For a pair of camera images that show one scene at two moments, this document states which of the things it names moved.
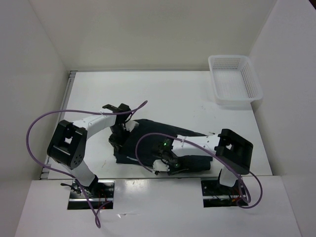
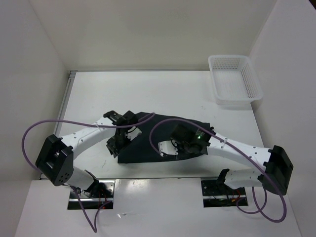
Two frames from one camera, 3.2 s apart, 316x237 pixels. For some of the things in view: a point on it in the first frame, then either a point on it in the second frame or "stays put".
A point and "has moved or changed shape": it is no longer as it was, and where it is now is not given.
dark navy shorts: [138, 144] has moved or changed shape
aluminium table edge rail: [44, 172] stays put
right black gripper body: [176, 166] to [185, 145]
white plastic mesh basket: [235, 84] stays put
